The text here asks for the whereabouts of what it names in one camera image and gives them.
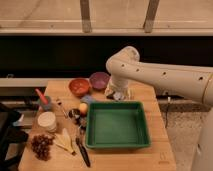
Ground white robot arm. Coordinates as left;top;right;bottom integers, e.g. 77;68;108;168
106;46;213;171

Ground red bowl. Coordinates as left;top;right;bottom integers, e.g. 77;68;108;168
69;78;90;97

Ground bunch of brown grapes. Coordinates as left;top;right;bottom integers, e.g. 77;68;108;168
31;134;53;161

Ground dark cluttered small objects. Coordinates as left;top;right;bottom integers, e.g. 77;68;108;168
68;108;87;130

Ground yellow round fruit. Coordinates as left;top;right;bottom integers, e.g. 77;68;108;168
79;103;88;115

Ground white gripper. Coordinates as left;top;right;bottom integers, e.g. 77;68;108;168
105;77;130;101

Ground green plastic tray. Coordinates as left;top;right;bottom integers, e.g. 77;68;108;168
85;102;151;149

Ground black handled knife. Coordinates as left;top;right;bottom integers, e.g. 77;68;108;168
75;127;91;167

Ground purple bowl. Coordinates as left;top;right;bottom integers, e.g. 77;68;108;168
89;72;110;90

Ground white round container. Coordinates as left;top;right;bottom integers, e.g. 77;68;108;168
37;111;57;132

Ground blue small object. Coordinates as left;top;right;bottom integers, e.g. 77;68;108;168
80;95;95;104

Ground black chair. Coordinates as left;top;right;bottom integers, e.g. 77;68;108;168
0;102;29;171

